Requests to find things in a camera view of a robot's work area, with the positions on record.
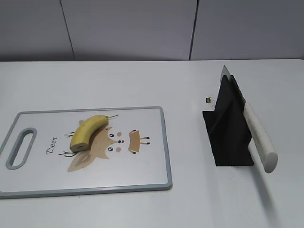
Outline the yellow banana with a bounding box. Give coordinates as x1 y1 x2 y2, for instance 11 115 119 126
70 114 118 153

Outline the white handled kitchen knife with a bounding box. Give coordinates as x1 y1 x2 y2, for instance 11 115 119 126
220 66 278 173

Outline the black knife stand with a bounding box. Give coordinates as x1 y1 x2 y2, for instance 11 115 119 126
202 74 254 166

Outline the white deer cutting board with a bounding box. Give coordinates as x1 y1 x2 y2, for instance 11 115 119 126
0 106 172 199

